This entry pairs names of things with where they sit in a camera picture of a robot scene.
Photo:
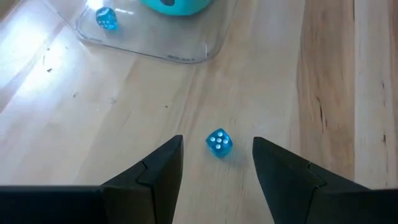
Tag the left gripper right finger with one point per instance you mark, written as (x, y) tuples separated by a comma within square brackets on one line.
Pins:
[(289, 186)]

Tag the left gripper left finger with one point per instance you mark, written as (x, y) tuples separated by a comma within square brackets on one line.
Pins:
[(149, 186)]

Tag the small cyan translucent die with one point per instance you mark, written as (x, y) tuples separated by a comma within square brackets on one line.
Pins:
[(219, 143), (106, 18)]

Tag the clear plastic bin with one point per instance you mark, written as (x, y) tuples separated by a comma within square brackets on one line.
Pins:
[(161, 37)]

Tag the large teal foam die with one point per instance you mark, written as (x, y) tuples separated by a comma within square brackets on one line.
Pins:
[(177, 7)]

